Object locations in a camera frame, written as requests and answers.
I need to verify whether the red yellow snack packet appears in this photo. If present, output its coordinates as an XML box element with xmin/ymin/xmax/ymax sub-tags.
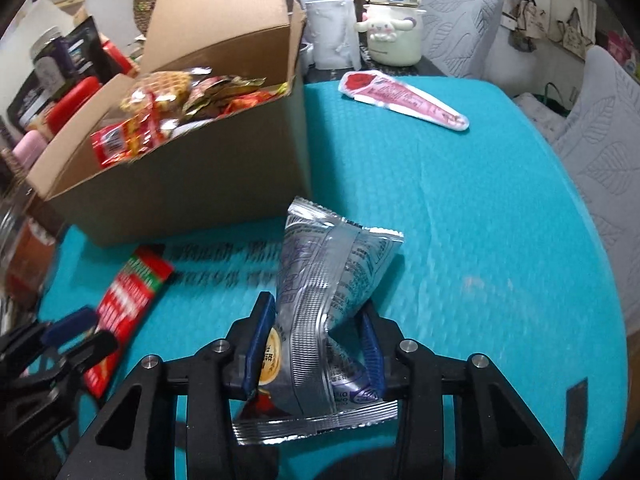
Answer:
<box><xmin>90</xmin><ymin>112</ymin><xmax>173</xmax><ymax>168</ymax></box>

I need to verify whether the brown cardboard box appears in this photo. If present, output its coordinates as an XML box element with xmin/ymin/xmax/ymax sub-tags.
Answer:
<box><xmin>25</xmin><ymin>0</ymin><xmax>312</xmax><ymax>248</ymax></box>

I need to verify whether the grey quilted covered chair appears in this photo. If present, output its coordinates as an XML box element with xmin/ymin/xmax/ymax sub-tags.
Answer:
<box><xmin>415</xmin><ymin>0</ymin><xmax>506</xmax><ymax>81</ymax></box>
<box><xmin>515</xmin><ymin>45</ymin><xmax>640</xmax><ymax>321</ymax></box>

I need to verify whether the silver foil snack packet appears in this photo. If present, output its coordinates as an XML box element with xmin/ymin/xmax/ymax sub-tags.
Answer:
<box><xmin>232</xmin><ymin>196</ymin><xmax>405</xmax><ymax>447</ymax></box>

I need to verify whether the white paper towel roll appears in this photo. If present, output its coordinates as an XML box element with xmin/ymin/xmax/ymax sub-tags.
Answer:
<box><xmin>305</xmin><ymin>0</ymin><xmax>362</xmax><ymax>71</ymax></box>

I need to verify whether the white foam board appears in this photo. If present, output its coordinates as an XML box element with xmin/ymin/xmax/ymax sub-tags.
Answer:
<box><xmin>10</xmin><ymin>0</ymin><xmax>76</xmax><ymax>71</ymax></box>

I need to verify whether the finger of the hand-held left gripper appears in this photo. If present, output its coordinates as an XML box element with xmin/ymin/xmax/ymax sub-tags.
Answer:
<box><xmin>0</xmin><ymin>306</ymin><xmax>100</xmax><ymax>368</ymax></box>
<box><xmin>12</xmin><ymin>330</ymin><xmax>120</xmax><ymax>403</ymax></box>

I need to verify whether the red plastic container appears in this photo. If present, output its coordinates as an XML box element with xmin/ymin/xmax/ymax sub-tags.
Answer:
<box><xmin>47</xmin><ymin>76</ymin><xmax>103</xmax><ymax>133</ymax></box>

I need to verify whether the black snack bag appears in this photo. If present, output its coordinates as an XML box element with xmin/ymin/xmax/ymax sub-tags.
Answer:
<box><xmin>7</xmin><ymin>16</ymin><xmax>108</xmax><ymax>128</ymax></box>

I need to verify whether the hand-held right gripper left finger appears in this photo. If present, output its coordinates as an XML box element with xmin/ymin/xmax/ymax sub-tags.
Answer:
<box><xmin>55</xmin><ymin>292</ymin><xmax>277</xmax><ymax>480</ymax></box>

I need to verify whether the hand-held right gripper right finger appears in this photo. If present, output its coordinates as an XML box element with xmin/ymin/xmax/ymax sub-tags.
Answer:
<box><xmin>360</xmin><ymin>304</ymin><xmax>575</xmax><ymax>480</ymax></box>

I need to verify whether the red printed bag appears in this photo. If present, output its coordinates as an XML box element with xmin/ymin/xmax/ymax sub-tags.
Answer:
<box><xmin>102</xmin><ymin>42</ymin><xmax>138</xmax><ymax>81</ymax></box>

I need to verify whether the red green snack packet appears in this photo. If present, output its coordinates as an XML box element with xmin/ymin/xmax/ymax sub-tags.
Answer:
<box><xmin>82</xmin><ymin>246</ymin><xmax>175</xmax><ymax>397</ymax></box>

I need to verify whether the beige tote bag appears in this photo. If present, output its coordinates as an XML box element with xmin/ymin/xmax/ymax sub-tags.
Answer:
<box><xmin>555</xmin><ymin>7</ymin><xmax>598</xmax><ymax>63</ymax></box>
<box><xmin>502</xmin><ymin>0</ymin><xmax>548</xmax><ymax>53</ymax></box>

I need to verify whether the white cartoon kettle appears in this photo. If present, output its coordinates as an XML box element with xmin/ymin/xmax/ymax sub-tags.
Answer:
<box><xmin>355</xmin><ymin>0</ymin><xmax>426</xmax><ymax>66</ymax></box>

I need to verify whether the clear waffle packet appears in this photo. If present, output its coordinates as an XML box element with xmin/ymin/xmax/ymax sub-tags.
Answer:
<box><xmin>119</xmin><ymin>71</ymin><xmax>193</xmax><ymax>113</ymax></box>

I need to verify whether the group of clear food jars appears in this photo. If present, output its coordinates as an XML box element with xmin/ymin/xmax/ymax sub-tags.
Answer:
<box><xmin>0</xmin><ymin>35</ymin><xmax>68</xmax><ymax>311</ymax></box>

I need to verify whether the pink bottle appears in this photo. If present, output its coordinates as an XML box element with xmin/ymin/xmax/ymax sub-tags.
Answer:
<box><xmin>12</xmin><ymin>130</ymin><xmax>48</xmax><ymax>171</ymax></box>

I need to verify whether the dark cereal packet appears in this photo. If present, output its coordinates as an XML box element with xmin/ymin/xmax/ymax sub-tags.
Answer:
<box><xmin>182</xmin><ymin>65</ymin><xmax>267</xmax><ymax>122</ymax></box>

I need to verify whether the pink rose printed packet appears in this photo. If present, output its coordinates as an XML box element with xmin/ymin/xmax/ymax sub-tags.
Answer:
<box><xmin>339</xmin><ymin>70</ymin><xmax>471</xmax><ymax>132</ymax></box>

